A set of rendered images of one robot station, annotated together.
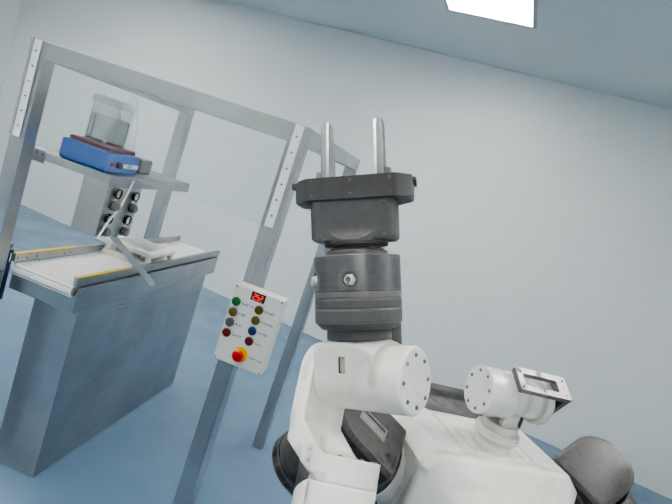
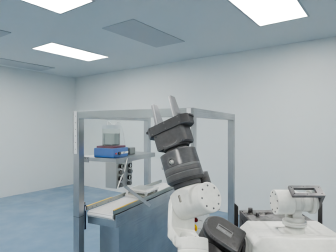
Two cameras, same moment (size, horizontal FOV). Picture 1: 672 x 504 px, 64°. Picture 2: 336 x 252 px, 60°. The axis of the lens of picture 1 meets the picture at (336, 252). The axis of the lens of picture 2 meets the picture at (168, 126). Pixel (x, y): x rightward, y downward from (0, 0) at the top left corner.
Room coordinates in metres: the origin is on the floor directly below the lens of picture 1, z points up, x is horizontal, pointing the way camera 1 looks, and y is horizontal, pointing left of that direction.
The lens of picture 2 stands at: (-0.13, -0.21, 1.57)
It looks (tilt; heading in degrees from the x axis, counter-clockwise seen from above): 0 degrees down; 18
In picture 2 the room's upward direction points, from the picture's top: straight up
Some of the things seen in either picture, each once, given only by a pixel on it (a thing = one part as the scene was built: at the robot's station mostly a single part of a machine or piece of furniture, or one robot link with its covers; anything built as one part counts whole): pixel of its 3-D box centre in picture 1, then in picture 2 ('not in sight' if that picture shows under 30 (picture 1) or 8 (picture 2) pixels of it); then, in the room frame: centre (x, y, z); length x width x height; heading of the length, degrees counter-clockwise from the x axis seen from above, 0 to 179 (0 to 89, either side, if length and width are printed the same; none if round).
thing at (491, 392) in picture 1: (505, 402); (292, 205); (0.73, -0.29, 1.36); 0.10 x 0.07 x 0.09; 108
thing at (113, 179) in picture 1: (114, 170); (119, 156); (2.20, 0.98, 1.30); 0.62 x 0.38 x 0.04; 171
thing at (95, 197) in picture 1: (107, 206); (119, 173); (1.98, 0.87, 1.19); 0.22 x 0.11 x 0.20; 171
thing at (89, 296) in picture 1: (137, 269); (143, 200); (2.58, 0.91, 0.83); 1.30 x 0.29 x 0.10; 171
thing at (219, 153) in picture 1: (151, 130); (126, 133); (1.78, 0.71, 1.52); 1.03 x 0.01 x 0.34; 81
